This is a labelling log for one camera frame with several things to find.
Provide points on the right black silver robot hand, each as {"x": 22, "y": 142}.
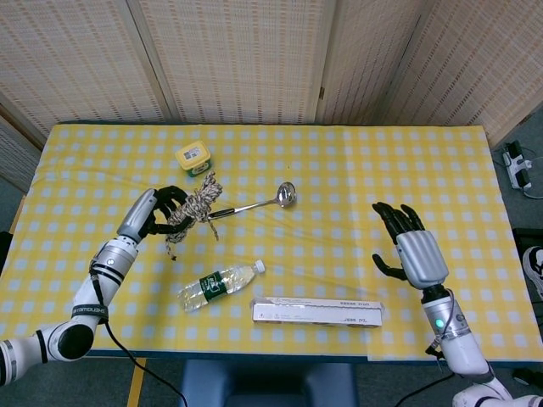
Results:
{"x": 422, "y": 258}

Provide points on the clear green-label water bottle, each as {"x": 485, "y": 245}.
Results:
{"x": 212, "y": 289}

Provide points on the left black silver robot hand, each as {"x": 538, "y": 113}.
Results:
{"x": 138, "y": 216}

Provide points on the white baking paper box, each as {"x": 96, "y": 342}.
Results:
{"x": 316, "y": 316}

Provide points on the yellow-lid green container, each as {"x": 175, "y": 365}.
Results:
{"x": 193, "y": 154}

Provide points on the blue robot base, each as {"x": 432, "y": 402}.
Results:
{"x": 267, "y": 383}

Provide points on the yellow white checkered tablecloth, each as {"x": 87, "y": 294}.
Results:
{"x": 339, "y": 169}

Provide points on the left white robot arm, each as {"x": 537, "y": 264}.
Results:
{"x": 91, "y": 297}

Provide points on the white power strip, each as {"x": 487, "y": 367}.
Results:
{"x": 516, "y": 167}

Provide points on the beige woven folding screen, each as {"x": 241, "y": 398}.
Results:
{"x": 237, "y": 59}

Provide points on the white black sneaker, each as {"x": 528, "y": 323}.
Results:
{"x": 535, "y": 267}

